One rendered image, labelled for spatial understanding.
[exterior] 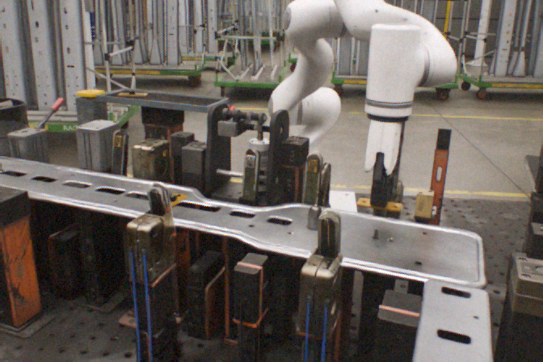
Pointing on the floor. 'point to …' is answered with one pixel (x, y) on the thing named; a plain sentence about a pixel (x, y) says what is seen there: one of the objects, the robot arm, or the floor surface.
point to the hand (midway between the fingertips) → (380, 193)
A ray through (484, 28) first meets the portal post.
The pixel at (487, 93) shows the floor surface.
